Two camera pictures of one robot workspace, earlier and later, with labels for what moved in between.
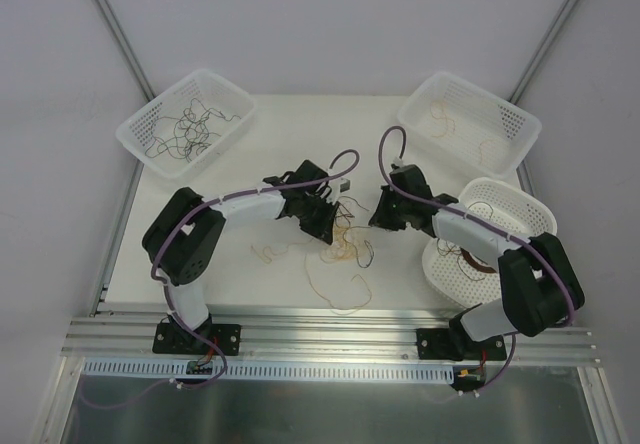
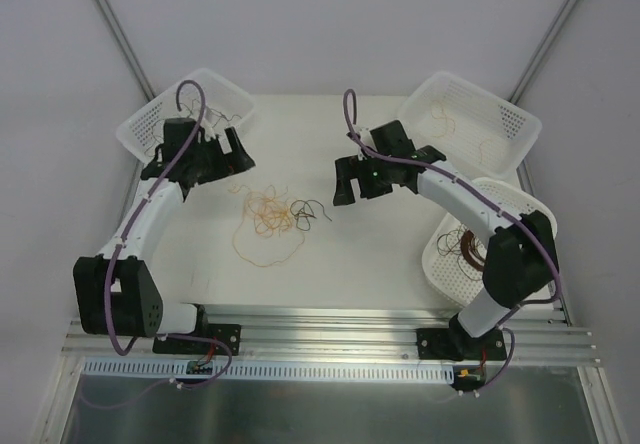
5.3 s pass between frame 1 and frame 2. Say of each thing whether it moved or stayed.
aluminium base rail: stayed
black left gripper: moved
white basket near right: stayed
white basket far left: stayed
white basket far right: stayed
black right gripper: moved
